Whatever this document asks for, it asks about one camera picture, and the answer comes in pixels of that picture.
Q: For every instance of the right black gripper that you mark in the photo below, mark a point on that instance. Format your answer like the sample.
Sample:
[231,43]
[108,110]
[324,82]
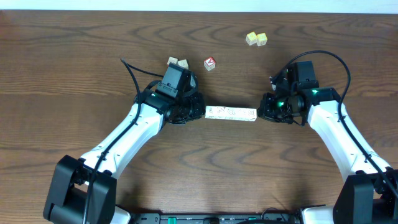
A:
[265,109]

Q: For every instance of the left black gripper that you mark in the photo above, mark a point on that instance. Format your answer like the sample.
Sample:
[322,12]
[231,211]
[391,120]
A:
[198,109]

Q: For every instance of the white block grid pattern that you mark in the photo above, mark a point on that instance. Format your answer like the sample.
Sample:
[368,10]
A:
[210,112]

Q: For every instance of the soccer ball picture block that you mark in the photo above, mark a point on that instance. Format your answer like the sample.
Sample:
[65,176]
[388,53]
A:
[220,112]

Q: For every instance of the blue edged white block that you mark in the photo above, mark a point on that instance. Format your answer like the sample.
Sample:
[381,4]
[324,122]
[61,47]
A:
[251,114]

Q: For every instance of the green edged white block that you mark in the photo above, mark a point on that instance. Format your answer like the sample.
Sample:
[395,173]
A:
[241,114]

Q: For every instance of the white block brown pattern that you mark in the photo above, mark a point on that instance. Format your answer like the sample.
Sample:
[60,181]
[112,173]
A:
[230,113]

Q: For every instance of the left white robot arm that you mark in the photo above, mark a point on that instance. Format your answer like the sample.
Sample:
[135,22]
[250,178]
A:
[83,190]

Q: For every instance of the white block plain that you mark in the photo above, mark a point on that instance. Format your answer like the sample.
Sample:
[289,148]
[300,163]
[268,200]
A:
[183,63]

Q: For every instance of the red letter A block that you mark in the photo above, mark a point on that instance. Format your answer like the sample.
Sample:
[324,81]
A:
[209,63]

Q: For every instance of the white block red side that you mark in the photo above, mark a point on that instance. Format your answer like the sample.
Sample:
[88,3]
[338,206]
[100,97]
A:
[172,60]

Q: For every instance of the yellow block right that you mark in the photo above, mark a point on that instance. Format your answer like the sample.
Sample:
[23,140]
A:
[261,39]

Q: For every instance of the yellow block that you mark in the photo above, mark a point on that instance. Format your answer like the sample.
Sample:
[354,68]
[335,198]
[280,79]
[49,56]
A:
[251,38]
[261,39]

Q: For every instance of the yellow block left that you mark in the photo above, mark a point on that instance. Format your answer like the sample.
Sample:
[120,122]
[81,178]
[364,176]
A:
[251,38]

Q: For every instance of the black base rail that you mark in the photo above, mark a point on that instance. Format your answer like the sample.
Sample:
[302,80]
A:
[201,218]

